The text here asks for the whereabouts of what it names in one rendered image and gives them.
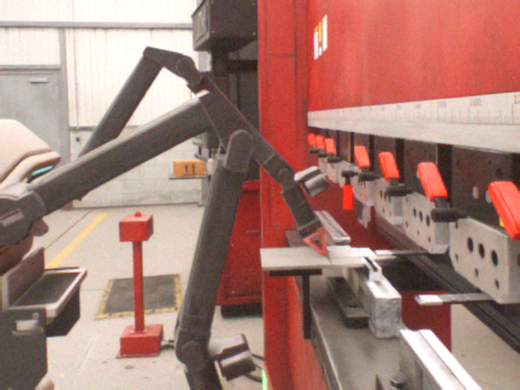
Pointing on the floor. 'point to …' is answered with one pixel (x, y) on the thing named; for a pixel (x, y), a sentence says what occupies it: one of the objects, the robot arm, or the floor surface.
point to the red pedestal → (150, 338)
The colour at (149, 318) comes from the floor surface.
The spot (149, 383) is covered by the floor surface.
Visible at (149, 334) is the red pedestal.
